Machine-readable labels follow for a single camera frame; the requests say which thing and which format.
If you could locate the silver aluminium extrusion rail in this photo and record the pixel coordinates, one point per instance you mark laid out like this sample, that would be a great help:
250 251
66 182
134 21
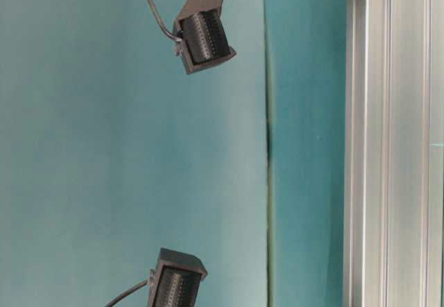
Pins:
393 202

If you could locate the black wrist camera upper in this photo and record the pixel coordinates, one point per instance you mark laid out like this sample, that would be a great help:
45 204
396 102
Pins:
203 42

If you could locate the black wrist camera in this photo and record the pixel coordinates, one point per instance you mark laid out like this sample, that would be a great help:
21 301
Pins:
203 42
175 280

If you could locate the black wrist camera lower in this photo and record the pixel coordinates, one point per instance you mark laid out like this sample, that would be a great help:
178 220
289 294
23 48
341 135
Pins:
175 280

